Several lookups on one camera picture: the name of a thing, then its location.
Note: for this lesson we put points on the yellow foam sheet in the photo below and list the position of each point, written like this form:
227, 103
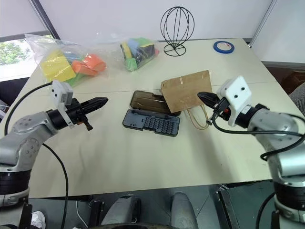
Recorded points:
57, 66

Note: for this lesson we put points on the brown paper bag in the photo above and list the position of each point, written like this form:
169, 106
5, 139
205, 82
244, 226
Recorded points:
186, 90

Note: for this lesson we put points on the yellow foam block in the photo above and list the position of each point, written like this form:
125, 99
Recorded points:
126, 50

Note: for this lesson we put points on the blue tape roll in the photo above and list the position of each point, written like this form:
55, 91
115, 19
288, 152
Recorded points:
224, 52

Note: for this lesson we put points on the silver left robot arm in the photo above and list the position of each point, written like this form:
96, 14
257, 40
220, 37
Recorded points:
23, 140

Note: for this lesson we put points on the dark screwdriver bit case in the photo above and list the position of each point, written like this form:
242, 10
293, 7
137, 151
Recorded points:
152, 124

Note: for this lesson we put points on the brown cardboard box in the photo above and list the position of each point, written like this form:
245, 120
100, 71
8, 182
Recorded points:
294, 81

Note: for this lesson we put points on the metal table leg frame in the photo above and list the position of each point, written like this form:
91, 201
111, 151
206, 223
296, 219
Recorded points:
226, 207

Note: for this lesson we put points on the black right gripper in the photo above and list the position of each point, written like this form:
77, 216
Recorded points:
222, 108

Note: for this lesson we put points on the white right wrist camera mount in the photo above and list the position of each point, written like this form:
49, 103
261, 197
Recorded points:
236, 91

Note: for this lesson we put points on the black foam block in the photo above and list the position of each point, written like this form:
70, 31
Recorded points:
146, 53

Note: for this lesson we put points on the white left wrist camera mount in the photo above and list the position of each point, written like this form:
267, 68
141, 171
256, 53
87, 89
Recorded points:
57, 91

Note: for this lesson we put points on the small clear plastic bag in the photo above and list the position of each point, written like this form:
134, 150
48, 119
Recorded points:
119, 55

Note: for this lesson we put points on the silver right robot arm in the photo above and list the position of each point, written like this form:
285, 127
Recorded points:
269, 124

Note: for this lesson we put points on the green foam block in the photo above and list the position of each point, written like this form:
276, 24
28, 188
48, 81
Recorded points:
131, 64

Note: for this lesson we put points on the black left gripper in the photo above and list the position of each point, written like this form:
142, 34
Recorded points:
76, 112

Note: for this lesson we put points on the large clear plastic bag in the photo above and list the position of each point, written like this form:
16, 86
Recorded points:
43, 44

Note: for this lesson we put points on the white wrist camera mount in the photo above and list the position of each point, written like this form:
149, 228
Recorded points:
57, 91
236, 91

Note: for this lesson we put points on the grey fabric seat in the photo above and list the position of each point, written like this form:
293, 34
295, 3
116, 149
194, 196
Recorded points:
299, 97

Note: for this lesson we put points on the orange foam piece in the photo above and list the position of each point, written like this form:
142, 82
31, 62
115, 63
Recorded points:
93, 63

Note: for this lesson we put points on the grey rounded shape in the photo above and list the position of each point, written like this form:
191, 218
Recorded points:
121, 212

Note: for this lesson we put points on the white shoe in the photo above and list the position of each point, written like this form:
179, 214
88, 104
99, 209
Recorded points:
38, 220

